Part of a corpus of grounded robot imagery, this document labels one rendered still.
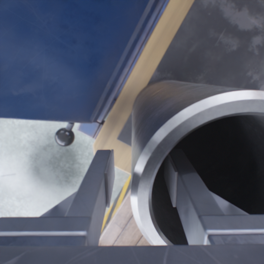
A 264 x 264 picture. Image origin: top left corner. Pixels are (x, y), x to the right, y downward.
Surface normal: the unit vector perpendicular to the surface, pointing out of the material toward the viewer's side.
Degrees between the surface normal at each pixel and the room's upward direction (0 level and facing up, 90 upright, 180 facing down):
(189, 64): 0
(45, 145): 0
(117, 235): 0
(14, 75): 59
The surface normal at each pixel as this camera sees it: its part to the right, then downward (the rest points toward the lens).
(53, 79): 0.75, 0.54
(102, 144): 0.00, 0.28
